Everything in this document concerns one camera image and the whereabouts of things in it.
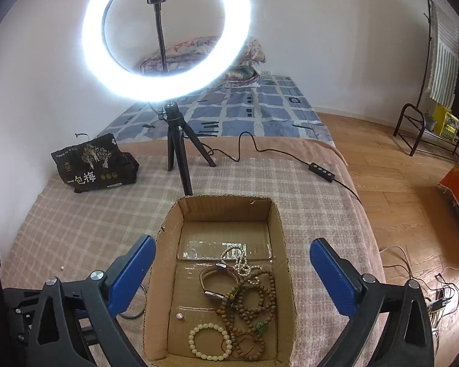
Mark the small grey pot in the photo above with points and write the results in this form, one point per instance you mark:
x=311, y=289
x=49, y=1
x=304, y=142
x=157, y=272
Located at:
x=428, y=121

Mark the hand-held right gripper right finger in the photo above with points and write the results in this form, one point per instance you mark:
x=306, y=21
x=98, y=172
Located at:
x=332, y=275

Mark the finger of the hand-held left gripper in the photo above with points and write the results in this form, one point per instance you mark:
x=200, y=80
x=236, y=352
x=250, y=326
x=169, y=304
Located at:
x=23, y=302

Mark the folded floral quilt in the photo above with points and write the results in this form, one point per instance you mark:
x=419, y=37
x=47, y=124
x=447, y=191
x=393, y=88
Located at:
x=252, y=57

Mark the cardboard box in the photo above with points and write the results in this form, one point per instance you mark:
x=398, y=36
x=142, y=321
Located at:
x=199, y=214

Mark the blue checked bed sheet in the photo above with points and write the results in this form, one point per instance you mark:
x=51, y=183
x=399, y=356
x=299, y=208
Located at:
x=275, y=111

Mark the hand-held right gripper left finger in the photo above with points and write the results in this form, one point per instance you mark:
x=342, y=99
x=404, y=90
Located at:
x=134, y=271

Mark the striped hanging towel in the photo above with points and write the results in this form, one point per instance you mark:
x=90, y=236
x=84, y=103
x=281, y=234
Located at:
x=443, y=61

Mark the white power strip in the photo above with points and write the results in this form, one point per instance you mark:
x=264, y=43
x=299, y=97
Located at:
x=438, y=304

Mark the thin black bangle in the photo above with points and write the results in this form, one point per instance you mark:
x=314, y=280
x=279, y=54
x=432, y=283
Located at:
x=132, y=317

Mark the black metal clothes rack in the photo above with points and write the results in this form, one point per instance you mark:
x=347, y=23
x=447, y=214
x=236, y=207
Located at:
x=399, y=122

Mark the yellow box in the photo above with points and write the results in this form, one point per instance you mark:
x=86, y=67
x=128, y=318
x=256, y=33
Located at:
x=445, y=122

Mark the black phone holder pole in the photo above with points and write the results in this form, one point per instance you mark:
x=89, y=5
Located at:
x=160, y=38

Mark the black mini tripod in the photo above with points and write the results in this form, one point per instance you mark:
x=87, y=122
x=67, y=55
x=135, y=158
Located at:
x=176, y=133

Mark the black snack bag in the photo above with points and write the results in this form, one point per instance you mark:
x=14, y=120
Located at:
x=95, y=168

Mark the beige plaid blanket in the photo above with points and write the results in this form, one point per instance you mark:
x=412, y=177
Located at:
x=80, y=229

